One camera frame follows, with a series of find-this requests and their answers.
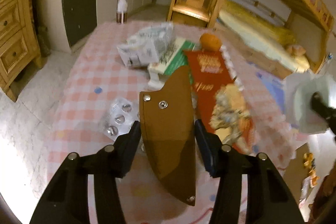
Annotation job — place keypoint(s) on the brown leather knife sheath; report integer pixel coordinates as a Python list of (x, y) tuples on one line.
[(167, 127)]

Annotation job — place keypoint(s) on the colourful oval rug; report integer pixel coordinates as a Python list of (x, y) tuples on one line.
[(275, 86)]

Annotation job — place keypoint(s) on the crumpled white paper leaflet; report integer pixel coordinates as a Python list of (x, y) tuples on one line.
[(147, 46)]

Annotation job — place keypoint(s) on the pink checkered tablecloth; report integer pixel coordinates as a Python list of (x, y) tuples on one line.
[(99, 76)]

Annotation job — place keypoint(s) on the orange fruit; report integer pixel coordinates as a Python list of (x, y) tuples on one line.
[(210, 42)]

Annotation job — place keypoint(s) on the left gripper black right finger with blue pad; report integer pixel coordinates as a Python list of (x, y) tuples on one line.
[(269, 199)]

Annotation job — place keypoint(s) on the white brown bottle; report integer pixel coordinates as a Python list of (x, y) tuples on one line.
[(121, 13)]

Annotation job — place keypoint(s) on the red snack box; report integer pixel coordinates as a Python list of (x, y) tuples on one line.
[(221, 104)]

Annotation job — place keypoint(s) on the plush toy on bed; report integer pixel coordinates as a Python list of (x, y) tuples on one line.
[(295, 50)]

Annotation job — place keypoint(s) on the wooden cabinet with drawers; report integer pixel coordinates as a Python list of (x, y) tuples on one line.
[(19, 44)]

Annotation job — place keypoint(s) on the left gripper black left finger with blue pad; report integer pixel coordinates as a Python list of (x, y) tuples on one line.
[(65, 199)]

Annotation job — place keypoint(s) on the wooden bunk bed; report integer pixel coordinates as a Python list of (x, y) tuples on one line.
[(262, 28)]

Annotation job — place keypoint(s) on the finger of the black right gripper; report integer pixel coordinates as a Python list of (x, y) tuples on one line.
[(325, 112)]

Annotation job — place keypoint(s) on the silver pill blister pack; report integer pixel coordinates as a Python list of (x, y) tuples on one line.
[(119, 117)]

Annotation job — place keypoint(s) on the green white box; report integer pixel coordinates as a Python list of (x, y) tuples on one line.
[(172, 59)]

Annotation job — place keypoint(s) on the brown low side table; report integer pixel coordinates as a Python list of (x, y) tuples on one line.
[(296, 177)]

